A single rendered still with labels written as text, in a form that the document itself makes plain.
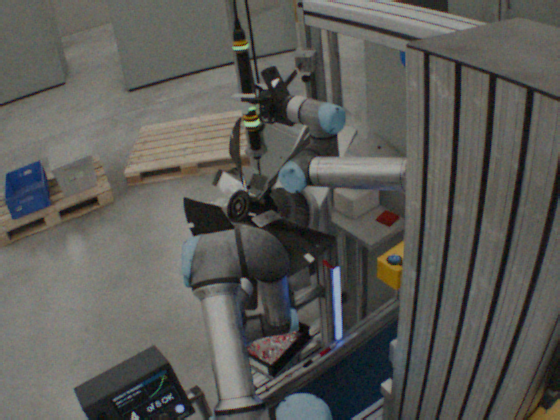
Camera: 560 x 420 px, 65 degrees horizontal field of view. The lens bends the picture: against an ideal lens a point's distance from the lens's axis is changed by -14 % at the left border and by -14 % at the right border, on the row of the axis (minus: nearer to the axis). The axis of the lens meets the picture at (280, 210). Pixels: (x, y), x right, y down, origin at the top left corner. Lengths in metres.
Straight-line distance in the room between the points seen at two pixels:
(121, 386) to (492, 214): 0.96
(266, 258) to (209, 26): 6.12
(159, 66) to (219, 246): 6.06
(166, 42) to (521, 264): 6.67
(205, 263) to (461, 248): 0.65
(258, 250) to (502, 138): 0.73
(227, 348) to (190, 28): 6.20
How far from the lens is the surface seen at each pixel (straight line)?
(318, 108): 1.30
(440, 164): 0.59
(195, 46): 7.12
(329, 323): 2.49
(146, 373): 1.25
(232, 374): 1.10
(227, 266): 1.12
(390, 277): 1.71
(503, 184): 0.53
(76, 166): 4.40
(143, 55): 7.03
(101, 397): 1.25
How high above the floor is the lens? 2.19
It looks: 34 degrees down
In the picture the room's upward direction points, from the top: 8 degrees counter-clockwise
